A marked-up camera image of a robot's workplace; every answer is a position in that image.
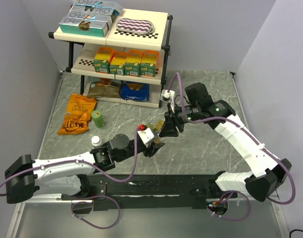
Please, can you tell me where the green lidded jar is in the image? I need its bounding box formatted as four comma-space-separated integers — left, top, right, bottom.
91, 110, 105, 128

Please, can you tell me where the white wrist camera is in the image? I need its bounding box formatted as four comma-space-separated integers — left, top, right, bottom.
160, 89, 176, 103
137, 124, 153, 146

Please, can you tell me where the orange honey dijon chip bag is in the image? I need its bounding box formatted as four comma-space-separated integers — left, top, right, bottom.
57, 94, 97, 135

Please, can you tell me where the teal RiO box middle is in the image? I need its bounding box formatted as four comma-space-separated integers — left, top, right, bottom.
66, 11, 116, 25

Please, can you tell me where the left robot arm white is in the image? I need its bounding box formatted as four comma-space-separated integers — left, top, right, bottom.
4, 130, 165, 204

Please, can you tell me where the teal RiO box back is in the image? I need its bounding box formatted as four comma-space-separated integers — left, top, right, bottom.
72, 0, 123, 15

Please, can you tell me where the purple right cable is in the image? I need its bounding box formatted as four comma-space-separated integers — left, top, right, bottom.
168, 72, 296, 221

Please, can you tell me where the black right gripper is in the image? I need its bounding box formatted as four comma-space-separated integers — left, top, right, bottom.
159, 103, 200, 138

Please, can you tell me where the green scrub daddy box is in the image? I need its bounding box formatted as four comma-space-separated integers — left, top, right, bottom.
140, 50, 159, 77
124, 50, 143, 77
109, 52, 128, 75
93, 47, 115, 74

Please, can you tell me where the teal rio box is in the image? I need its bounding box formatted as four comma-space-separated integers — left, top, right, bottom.
66, 11, 116, 25
72, 0, 123, 15
60, 17, 108, 37

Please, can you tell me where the white capped pill bottle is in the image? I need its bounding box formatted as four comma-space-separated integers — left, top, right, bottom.
91, 136, 102, 148

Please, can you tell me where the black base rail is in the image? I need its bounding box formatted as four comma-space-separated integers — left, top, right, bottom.
24, 174, 239, 212

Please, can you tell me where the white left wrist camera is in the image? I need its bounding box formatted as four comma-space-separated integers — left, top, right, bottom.
137, 124, 153, 146

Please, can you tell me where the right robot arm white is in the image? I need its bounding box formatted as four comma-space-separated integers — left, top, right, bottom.
159, 83, 292, 202

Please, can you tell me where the blue Doritos bag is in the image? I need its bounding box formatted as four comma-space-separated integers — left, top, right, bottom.
121, 81, 150, 101

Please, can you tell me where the teal RiO box front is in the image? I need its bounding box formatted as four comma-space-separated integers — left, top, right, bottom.
60, 17, 108, 37

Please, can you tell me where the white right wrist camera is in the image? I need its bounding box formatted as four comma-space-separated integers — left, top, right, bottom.
160, 89, 176, 103

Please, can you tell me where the beige black shelf rack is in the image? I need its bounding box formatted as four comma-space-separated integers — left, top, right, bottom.
49, 9, 173, 108

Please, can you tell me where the cassava chips bag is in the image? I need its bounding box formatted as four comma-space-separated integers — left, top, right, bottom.
87, 78, 121, 98

